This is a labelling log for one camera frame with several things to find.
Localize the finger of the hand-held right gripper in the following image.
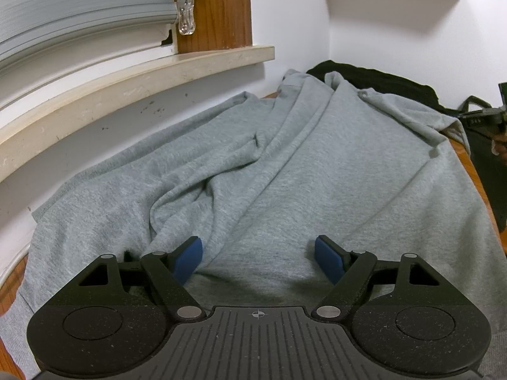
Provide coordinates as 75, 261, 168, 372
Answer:
459, 108, 504, 127

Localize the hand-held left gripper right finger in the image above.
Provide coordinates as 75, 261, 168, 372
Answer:
311, 235, 440, 322

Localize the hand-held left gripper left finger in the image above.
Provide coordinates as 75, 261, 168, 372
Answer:
77, 235, 207, 322

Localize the grey hoodie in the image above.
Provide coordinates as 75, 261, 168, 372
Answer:
0, 68, 502, 380

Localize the person's right hand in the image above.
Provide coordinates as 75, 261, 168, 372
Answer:
490, 132, 507, 165

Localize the black laptop bag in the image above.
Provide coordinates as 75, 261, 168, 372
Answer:
438, 95, 507, 135

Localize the black garment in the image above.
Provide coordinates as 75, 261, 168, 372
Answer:
306, 59, 441, 108

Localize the cream window sill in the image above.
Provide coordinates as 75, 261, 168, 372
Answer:
0, 45, 276, 183

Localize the grey window blind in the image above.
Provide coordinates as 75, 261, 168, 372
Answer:
0, 0, 179, 72

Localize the wooden window frame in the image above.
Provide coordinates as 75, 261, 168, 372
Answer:
170, 0, 254, 54

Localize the clear bead chain clip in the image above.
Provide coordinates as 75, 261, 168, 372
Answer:
174, 0, 198, 36

